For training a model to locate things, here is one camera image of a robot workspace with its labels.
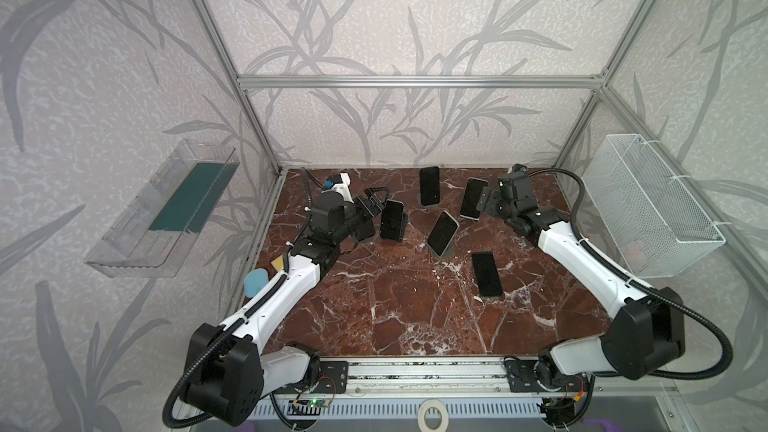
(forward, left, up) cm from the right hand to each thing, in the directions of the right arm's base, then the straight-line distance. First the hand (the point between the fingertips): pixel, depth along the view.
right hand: (495, 189), depth 86 cm
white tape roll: (-49, +20, -20) cm, 57 cm away
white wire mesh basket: (-21, -26, +13) cm, 36 cm away
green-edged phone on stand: (-4, +30, -10) cm, 32 cm away
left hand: (-6, +31, +8) cm, 32 cm away
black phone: (+17, +17, -18) cm, 30 cm away
